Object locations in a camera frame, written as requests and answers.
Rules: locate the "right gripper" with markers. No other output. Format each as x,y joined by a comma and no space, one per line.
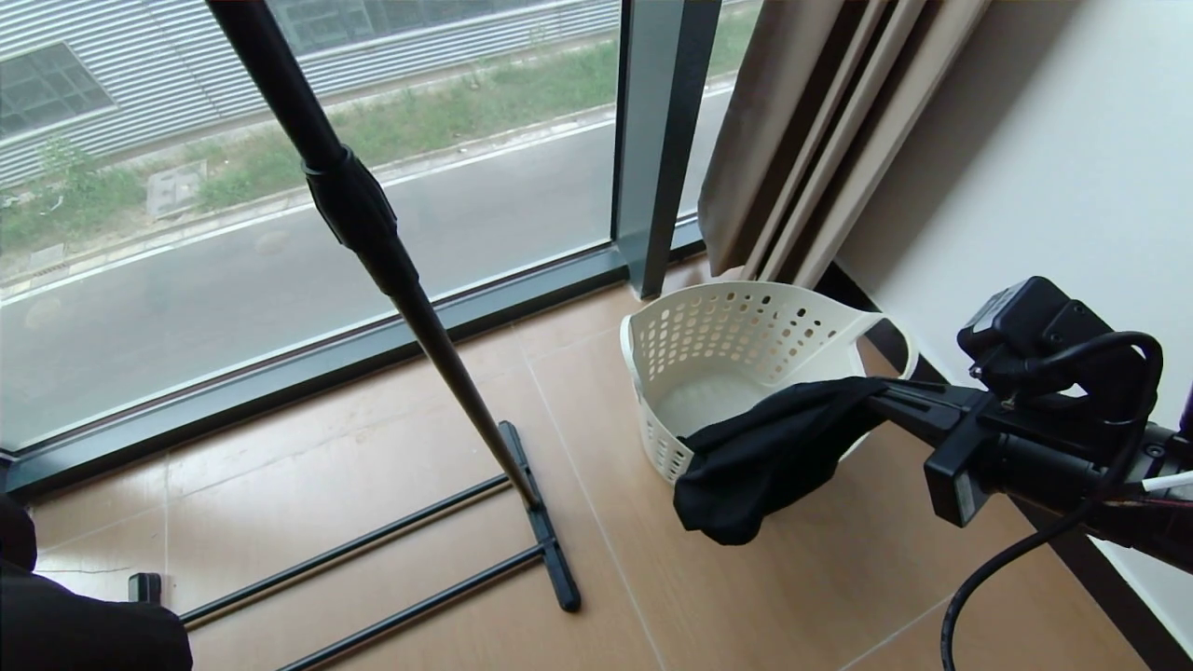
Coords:
1044,475

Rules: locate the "window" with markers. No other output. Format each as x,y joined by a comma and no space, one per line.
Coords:
652,140

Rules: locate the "brown curtain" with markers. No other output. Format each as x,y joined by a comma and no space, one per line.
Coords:
774,140

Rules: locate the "black clothes rack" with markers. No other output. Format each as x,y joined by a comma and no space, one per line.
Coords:
359,210

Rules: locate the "black garment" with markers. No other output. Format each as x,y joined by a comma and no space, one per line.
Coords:
764,466

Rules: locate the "white laundry basket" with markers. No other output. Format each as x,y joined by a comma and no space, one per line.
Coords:
708,410

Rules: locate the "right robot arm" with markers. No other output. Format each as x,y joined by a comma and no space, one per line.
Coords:
1165,531

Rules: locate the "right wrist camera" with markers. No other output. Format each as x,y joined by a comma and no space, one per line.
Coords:
1035,326

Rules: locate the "black shorts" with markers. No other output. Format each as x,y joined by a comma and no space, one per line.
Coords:
84,634

